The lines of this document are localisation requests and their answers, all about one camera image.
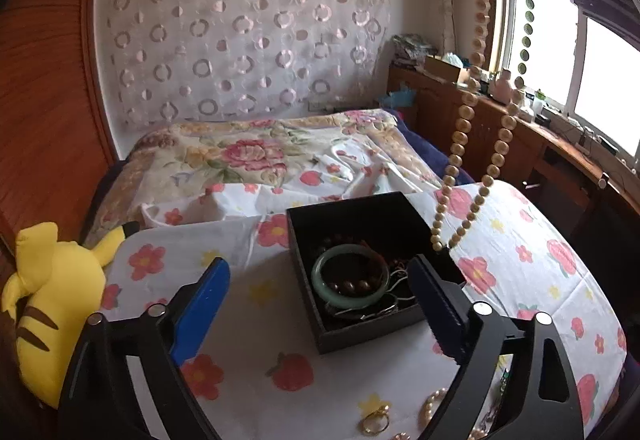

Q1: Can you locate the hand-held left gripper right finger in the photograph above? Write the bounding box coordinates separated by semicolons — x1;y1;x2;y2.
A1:
407;254;586;440

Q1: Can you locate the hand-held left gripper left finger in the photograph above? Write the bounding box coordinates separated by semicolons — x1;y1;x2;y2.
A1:
57;257;231;440

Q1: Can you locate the silver engraved bangle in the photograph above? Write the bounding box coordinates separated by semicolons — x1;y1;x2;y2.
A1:
324;296;402;321

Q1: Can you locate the brown wooden bead bracelet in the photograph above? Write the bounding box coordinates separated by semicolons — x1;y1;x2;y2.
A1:
309;232;387;299

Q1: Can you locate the green jade bangle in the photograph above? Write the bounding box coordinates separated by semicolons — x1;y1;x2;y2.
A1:
310;243;390;307

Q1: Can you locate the black jewelry box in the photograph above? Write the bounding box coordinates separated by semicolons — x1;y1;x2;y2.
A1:
285;191;469;355

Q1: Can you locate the pearl bead necklace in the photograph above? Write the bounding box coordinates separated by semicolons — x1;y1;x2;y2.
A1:
429;0;539;255

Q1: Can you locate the strawberry print bed sheet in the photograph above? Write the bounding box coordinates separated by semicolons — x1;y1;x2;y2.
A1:
97;140;629;440

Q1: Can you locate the yellow plush toy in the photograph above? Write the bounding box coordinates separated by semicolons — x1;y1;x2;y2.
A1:
0;222;142;410

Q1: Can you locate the dark blue blanket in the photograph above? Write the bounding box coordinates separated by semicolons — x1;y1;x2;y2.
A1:
389;108;477;187

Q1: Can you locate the floral blanket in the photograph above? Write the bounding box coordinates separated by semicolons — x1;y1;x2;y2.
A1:
81;108;418;248

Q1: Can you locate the long wooden cabinet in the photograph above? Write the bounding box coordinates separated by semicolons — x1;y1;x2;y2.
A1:
386;64;640;271

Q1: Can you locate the blue bag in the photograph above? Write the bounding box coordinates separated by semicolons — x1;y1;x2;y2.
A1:
379;88;418;109

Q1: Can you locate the pink vase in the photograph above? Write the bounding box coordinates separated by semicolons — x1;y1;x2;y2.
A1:
492;68;516;102

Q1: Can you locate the cardboard tissue box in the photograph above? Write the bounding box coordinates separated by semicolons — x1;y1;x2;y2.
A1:
423;52;469;86

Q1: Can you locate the pile of printed cloth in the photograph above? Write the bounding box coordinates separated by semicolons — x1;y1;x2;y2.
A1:
391;33;437;69

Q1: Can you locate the wooden slatted wardrobe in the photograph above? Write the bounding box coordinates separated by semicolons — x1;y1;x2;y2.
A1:
0;0;122;265

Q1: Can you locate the window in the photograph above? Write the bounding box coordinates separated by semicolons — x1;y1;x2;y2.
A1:
491;0;640;163

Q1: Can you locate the pearl bracelet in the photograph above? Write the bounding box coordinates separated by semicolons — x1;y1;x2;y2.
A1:
418;386;452;427

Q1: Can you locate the gold ring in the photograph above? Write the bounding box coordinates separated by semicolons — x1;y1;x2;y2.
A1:
356;406;392;436

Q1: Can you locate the circle pattern wall curtain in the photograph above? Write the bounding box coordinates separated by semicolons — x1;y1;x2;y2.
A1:
96;0;394;131

